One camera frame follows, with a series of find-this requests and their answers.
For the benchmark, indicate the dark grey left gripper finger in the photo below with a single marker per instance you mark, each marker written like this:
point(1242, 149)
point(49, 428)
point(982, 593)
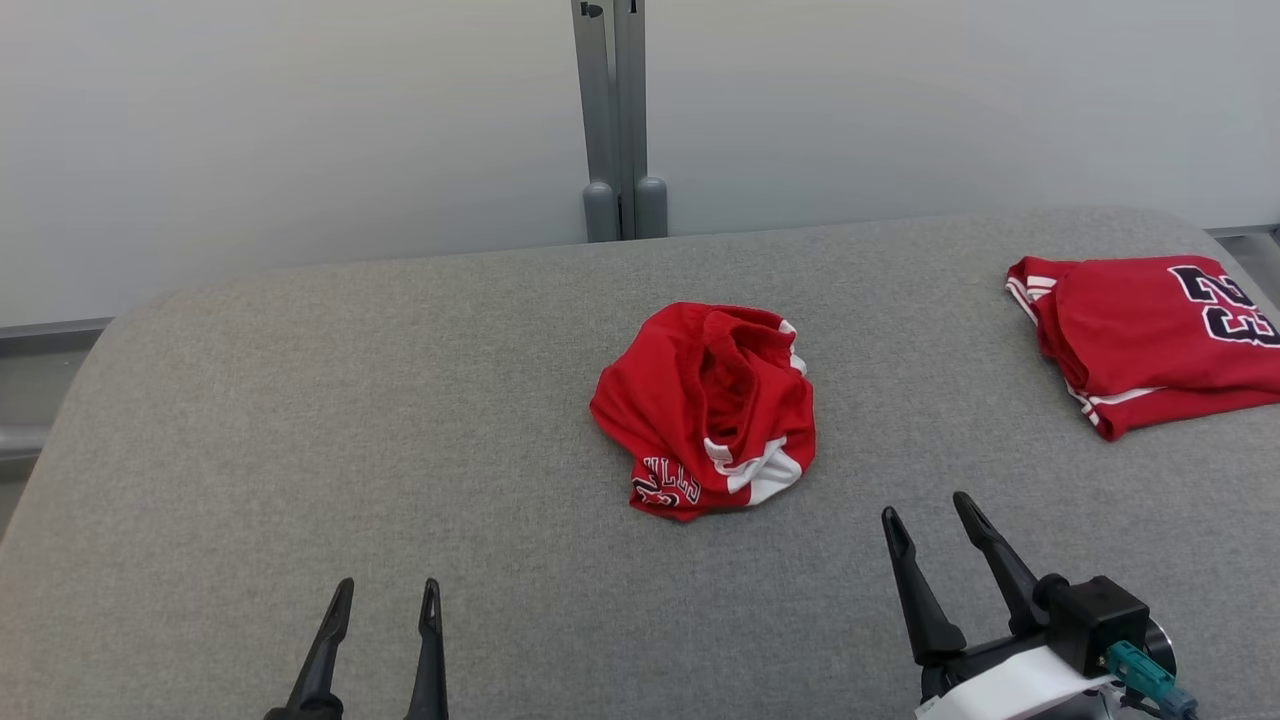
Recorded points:
point(430, 670)
point(320, 660)

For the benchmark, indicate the grey metal partition post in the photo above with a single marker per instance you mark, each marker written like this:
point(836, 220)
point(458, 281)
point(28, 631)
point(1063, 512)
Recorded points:
point(592, 100)
point(632, 100)

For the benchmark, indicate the red garment with bulls print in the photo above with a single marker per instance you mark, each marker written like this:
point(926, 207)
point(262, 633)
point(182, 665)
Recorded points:
point(660, 400)

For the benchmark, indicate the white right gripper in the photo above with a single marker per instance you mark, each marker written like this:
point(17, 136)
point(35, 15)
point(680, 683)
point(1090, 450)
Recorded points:
point(1000, 690)

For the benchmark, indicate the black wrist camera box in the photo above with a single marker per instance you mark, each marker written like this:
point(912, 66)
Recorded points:
point(1100, 620)

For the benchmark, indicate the red and white jersey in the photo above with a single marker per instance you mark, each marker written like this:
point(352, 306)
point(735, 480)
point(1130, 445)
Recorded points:
point(1130, 330)

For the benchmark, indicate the grey partition base rail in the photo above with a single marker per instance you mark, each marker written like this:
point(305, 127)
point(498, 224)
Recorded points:
point(50, 328)
point(1245, 231)

